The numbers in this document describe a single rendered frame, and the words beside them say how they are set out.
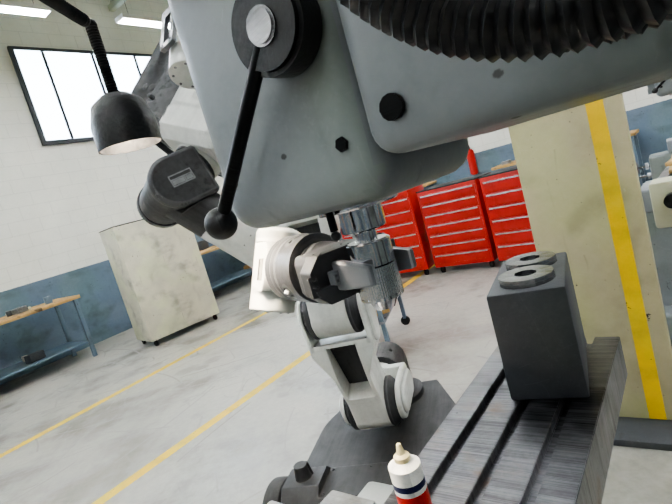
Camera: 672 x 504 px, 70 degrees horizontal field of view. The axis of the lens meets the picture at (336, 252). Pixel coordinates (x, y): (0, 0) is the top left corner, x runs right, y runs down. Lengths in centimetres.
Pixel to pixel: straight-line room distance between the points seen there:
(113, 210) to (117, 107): 833
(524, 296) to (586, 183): 140
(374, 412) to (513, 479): 76
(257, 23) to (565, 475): 62
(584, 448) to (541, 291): 23
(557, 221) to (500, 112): 192
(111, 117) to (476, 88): 41
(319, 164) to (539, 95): 17
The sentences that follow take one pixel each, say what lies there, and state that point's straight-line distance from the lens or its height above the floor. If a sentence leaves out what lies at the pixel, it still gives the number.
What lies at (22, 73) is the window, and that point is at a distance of 901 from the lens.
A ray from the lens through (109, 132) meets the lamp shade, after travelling 59.
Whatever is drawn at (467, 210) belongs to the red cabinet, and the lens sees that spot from 543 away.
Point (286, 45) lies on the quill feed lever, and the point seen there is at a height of 143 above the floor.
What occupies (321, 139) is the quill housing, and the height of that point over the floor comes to 137.
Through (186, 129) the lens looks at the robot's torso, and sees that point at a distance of 95.
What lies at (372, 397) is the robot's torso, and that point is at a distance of 139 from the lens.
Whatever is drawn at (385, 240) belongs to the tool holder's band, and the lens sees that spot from 49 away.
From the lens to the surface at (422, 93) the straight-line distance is 32.
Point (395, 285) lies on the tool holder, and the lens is 49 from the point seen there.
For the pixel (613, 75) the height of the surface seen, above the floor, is 135.
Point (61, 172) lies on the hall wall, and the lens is 873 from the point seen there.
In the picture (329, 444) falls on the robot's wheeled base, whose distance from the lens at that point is 160.
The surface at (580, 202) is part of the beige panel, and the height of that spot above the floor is 100.
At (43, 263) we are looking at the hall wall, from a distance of 834.
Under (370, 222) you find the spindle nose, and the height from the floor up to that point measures 129.
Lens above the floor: 133
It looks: 8 degrees down
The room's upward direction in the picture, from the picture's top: 16 degrees counter-clockwise
